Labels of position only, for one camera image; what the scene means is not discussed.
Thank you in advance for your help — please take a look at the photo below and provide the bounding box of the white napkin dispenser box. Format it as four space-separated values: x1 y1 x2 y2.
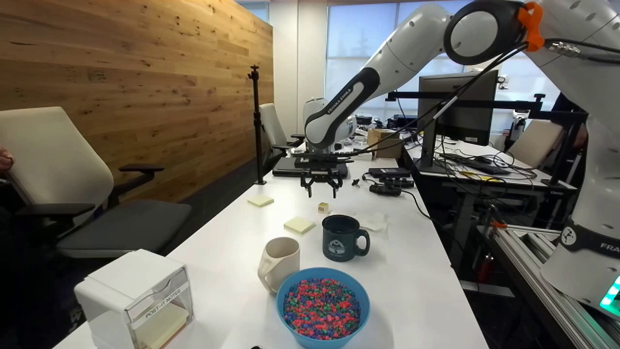
73 251 193 349

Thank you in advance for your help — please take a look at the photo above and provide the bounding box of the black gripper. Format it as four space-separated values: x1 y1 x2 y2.
292 152 350 199

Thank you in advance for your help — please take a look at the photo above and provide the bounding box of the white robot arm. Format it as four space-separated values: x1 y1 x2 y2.
303 0 620 317

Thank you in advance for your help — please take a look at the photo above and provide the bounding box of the yellow sticky note pad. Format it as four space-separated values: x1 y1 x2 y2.
284 218 313 235

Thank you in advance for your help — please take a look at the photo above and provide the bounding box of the black computer monitor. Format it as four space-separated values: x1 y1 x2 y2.
418 71 497 170

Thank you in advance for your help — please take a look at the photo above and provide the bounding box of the blue bowl with beads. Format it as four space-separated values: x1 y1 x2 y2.
274 268 369 349

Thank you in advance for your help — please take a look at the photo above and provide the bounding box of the grey office chair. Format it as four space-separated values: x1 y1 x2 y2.
0 107 191 261

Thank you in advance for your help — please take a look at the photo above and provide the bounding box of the aluminium rail frame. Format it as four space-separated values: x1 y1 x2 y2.
483 224 620 349

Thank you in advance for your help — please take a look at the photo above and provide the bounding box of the black laptop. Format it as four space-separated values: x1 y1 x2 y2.
272 158 305 177

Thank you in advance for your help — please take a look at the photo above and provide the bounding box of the dark green mug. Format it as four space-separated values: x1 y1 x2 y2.
321 216 369 263

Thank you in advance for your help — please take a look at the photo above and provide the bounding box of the black device on table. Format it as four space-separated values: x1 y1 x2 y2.
367 168 414 197

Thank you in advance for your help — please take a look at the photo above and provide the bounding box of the small wooden block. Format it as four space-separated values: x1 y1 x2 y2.
317 202 328 214

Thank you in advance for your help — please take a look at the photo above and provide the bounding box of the beige ceramic cup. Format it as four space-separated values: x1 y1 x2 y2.
257 237 299 294

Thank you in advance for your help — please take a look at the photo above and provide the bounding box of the white crumpled tissue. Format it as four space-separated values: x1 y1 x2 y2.
359 214 387 233

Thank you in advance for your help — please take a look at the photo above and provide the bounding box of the black camera tripod stand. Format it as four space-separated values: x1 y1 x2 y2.
247 65 264 185

